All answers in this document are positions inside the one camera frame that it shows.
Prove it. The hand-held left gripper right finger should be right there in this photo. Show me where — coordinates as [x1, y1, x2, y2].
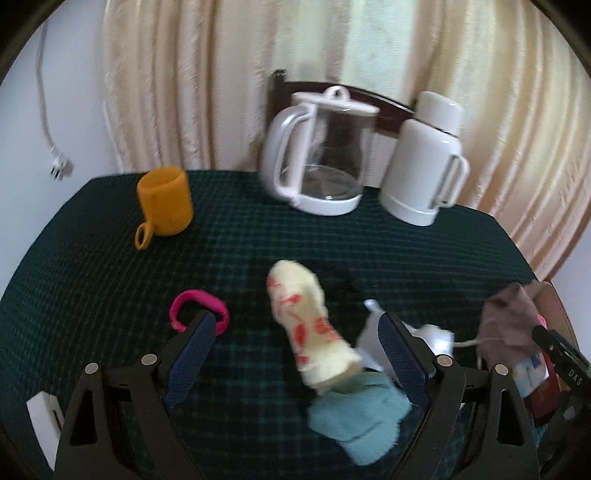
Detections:
[378, 311, 541, 480]

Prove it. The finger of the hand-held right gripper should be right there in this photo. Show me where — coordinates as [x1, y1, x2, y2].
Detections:
[532, 324, 591, 393]

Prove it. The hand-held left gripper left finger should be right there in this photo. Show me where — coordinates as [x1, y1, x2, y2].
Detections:
[54, 310, 218, 480]

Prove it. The red cardboard box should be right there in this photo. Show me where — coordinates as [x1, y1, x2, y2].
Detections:
[526, 281, 578, 425]

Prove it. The brown cloth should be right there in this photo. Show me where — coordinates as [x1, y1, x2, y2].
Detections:
[478, 282, 548, 365]

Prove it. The teal sock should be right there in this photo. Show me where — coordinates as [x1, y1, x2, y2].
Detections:
[307, 371, 411, 465]

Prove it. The cream sock with red print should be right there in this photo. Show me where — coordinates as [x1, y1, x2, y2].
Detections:
[267, 259, 362, 395]

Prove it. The white plastic pouch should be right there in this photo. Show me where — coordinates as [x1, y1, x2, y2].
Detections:
[356, 299, 456, 372]

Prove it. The white and blue tissue pack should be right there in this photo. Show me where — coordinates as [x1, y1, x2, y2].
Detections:
[512, 354, 551, 398]

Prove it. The dark green checked tablecloth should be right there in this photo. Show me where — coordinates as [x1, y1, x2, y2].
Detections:
[0, 170, 555, 480]

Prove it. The orange mug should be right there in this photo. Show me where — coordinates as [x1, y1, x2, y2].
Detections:
[134, 167, 194, 251]

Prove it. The small white box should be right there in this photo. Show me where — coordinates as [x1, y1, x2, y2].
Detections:
[26, 391, 65, 468]

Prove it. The white thermos flask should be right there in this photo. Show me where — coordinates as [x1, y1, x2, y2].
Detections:
[379, 91, 469, 227]

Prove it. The dark wooden chair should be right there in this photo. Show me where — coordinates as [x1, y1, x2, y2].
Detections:
[268, 69, 417, 139]

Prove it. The cream curtain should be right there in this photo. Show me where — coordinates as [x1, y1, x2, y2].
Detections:
[102, 0, 591, 280]

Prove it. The pink ring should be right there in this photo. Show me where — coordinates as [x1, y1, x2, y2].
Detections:
[169, 289, 230, 335]

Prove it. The white cord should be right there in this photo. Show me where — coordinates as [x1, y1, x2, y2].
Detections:
[453, 338, 486, 367]

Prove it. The glass kettle with white handle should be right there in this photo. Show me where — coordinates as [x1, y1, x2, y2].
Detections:
[259, 85, 380, 217]

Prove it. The white power cable with plug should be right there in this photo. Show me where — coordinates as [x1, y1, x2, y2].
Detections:
[36, 23, 75, 182]

